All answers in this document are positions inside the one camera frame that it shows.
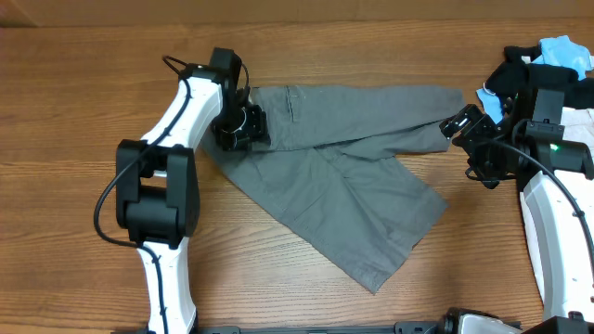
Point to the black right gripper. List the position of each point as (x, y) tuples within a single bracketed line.
[(477, 124)]

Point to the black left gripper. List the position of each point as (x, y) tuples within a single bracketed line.
[(257, 128)]

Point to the grey shorts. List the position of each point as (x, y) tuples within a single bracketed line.
[(331, 171)]

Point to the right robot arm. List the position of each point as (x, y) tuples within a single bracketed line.
[(554, 177)]

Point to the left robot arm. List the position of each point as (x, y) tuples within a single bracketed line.
[(157, 188)]

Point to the black shirt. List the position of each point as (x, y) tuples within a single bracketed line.
[(519, 72)]

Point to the beige shorts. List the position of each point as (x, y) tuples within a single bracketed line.
[(578, 125)]

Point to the light blue garment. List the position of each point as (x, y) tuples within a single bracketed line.
[(558, 51)]

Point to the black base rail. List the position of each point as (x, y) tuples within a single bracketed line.
[(405, 327)]

